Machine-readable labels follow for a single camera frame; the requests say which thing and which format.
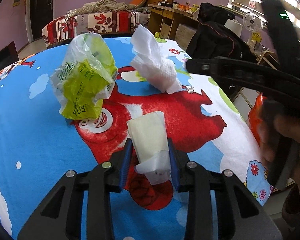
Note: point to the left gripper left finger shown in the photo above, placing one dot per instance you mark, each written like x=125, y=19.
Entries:
x=59, y=214

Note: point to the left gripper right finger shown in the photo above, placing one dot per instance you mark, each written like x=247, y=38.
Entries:
x=218, y=201

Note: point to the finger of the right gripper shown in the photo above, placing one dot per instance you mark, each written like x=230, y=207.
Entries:
x=246, y=74

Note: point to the white paper towel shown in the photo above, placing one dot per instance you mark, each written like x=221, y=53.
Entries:
x=159, y=71

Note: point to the white tissue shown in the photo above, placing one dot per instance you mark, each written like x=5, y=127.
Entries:
x=149, y=138

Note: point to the green plastic wrapper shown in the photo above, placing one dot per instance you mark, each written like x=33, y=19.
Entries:
x=85, y=78

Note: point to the red trash bin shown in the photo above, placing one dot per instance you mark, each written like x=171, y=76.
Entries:
x=254, y=117

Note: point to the right hand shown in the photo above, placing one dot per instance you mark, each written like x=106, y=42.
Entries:
x=287, y=126

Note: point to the yellow box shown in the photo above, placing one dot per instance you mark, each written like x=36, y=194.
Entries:
x=255, y=38

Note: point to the white desk fan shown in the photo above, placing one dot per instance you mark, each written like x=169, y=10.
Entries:
x=252, y=22

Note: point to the white paper roll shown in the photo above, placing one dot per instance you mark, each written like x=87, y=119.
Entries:
x=234, y=26

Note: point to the black hanging garment bag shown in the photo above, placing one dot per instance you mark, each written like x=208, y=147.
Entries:
x=215, y=40

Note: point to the colourful cartoon tablecloth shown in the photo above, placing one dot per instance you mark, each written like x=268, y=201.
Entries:
x=38, y=145

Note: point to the black bag on desk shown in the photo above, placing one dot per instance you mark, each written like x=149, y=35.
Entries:
x=212, y=13

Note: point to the wooden desk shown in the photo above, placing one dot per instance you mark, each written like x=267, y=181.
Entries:
x=166, y=21

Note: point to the orange pillow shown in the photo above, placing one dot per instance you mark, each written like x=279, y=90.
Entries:
x=138, y=3

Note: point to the beige crumpled blanket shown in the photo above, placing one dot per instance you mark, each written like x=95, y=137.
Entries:
x=101, y=6

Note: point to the dark side table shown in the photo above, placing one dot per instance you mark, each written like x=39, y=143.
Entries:
x=8, y=55

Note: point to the bed with floral cover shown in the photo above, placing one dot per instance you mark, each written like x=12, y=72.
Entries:
x=65, y=28

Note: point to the dark wooden door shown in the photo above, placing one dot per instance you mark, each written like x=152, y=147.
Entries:
x=41, y=13

